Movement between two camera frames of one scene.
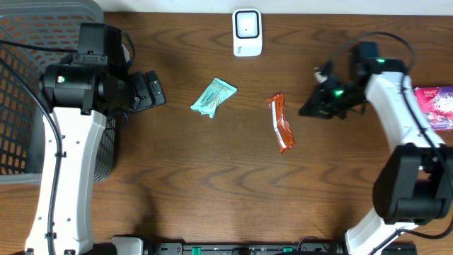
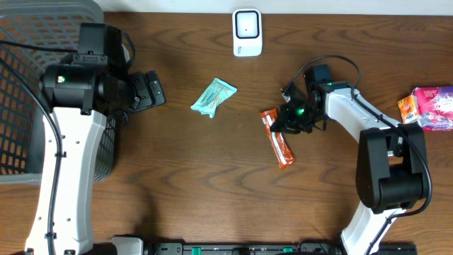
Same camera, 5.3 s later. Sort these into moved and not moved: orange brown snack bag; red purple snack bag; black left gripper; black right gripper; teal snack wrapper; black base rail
Moved: black right gripper; orange brown snack bag
Not moved: red purple snack bag; teal snack wrapper; black left gripper; black base rail
